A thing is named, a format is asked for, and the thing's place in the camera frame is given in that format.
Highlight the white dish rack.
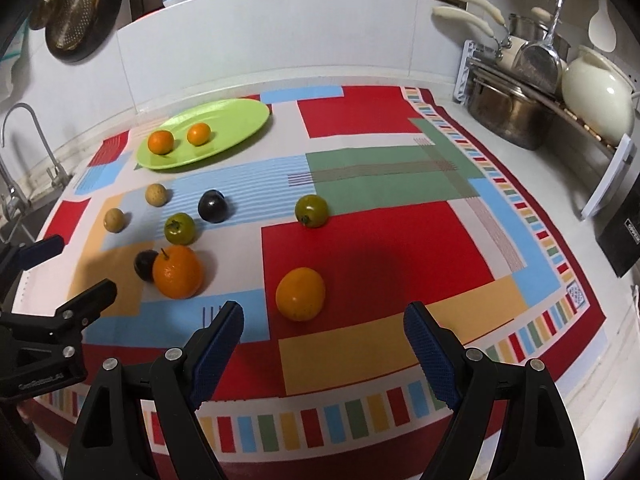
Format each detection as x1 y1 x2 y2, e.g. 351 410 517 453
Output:
452 40 640 161

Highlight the large stainless steel pot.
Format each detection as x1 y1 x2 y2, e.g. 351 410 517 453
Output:
467 72 556 151

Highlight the white rice paddle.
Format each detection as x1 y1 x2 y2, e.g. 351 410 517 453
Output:
587 0 621 53

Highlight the small stainless steel pot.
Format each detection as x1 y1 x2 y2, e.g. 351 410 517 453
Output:
507 14 571 61

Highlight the chrome gooseneck faucet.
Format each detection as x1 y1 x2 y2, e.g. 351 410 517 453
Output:
0 102 71 221

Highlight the steel perforated skimmer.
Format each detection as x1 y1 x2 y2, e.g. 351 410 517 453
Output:
515 0 571 96

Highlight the black frying pan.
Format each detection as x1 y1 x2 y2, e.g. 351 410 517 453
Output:
44 0 124 63

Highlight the brass perforated strainer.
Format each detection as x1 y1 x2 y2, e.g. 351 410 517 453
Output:
44 0 101 51

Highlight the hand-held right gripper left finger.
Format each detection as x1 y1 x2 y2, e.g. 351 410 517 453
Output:
64 301 246 480

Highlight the green plate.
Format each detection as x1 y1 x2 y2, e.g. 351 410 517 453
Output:
136 98 272 172

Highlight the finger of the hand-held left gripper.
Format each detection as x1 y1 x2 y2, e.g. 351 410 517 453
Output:
0 235 65 286
0 280 118 361

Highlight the white board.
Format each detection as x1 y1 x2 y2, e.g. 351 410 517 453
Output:
580 132 640 218

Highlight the cream ceramic teapot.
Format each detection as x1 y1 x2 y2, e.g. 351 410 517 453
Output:
561 45 636 146

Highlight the colourful patterned tablecloth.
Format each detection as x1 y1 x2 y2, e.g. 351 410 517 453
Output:
10 85 608 466

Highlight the yellow orange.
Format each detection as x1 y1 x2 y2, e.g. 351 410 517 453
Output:
275 267 327 322

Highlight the large orange with stem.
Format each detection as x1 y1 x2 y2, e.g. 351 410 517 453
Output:
152 246 205 300

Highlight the teal and white tissue pack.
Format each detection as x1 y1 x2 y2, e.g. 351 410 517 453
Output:
0 27 28 101

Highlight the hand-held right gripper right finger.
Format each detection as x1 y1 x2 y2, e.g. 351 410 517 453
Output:
403 301 587 480

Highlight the black box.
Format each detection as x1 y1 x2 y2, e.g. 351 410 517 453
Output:
597 200 640 278

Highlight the small orange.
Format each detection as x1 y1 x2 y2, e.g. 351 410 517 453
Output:
186 123 212 147
147 130 175 156

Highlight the dark purple plum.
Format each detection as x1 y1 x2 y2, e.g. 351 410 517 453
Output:
197 189 231 222
133 250 158 283

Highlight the green tomato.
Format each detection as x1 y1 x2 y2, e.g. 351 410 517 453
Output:
294 194 330 229
164 213 197 245

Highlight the brass ladle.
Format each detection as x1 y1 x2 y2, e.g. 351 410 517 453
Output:
29 0 66 31

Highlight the cream utensil handle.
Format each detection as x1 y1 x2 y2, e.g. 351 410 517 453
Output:
432 6 503 51
443 0 506 26

